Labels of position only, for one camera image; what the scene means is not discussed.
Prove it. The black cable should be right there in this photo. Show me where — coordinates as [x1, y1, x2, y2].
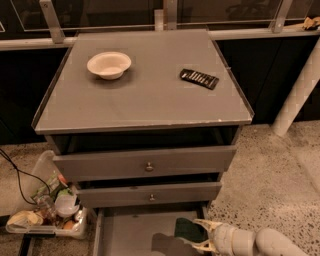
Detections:
[0, 147, 52, 206]

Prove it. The yellow item on railing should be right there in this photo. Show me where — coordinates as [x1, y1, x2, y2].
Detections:
[303, 17, 320, 30]

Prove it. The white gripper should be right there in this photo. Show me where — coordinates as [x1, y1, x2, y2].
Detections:
[192, 219, 236, 256]

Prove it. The grey bottom drawer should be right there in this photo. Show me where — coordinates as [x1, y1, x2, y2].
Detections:
[93, 203, 213, 256]

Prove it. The grey drawer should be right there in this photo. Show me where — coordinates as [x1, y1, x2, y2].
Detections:
[78, 182, 222, 208]
[53, 146, 236, 182]
[93, 203, 213, 256]

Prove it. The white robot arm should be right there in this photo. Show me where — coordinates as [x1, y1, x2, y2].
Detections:
[192, 39, 320, 256]

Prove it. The clear plastic bin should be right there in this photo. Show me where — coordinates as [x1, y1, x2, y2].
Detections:
[5, 150, 87, 239]

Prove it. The grey top drawer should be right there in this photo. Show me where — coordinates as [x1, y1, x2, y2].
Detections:
[53, 146, 236, 182]

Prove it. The white cup in bin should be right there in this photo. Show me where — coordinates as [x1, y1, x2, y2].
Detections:
[55, 195, 79, 218]

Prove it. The grey middle drawer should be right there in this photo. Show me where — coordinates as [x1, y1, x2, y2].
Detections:
[78, 182, 222, 208]

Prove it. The green yellow sponge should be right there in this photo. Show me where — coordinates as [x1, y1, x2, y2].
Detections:
[174, 218, 208, 243]

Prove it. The metal railing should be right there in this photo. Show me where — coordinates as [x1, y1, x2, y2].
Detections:
[0, 0, 320, 51]

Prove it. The grey drawer cabinet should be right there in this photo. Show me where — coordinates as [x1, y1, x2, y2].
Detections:
[31, 29, 256, 214]

